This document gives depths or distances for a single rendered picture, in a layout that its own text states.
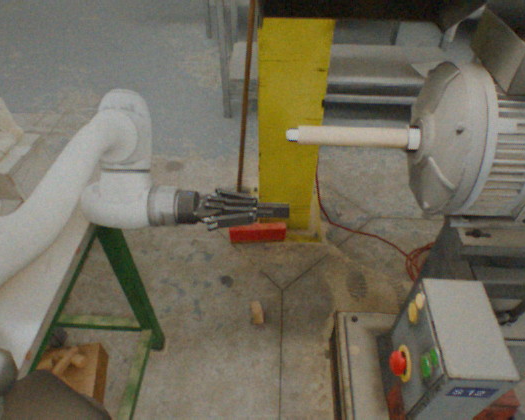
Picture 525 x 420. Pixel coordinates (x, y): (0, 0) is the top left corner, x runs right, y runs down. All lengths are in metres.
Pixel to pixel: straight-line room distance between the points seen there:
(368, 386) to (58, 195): 1.16
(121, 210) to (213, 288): 1.17
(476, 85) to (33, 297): 0.90
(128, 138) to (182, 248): 1.39
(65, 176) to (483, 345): 0.65
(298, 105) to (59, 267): 1.10
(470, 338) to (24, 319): 0.81
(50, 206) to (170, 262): 1.53
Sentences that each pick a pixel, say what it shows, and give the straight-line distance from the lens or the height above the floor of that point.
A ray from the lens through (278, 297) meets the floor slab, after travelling 1.92.
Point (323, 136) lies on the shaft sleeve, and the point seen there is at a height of 1.26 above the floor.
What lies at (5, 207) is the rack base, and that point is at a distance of 1.04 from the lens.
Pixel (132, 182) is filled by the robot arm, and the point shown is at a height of 1.10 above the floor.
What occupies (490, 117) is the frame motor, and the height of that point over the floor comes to 1.35.
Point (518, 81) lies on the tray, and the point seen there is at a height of 1.40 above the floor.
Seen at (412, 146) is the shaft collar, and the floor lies 1.25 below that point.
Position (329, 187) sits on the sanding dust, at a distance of 2.46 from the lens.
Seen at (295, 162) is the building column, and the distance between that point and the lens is 1.83.
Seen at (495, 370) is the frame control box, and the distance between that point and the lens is 0.63.
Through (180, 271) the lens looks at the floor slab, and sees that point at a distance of 2.04.
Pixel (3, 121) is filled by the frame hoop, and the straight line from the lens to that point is 1.05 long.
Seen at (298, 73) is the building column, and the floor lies 0.93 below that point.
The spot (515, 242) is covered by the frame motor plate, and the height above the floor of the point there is 1.12.
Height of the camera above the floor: 1.63
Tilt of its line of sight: 46 degrees down
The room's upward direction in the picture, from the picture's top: straight up
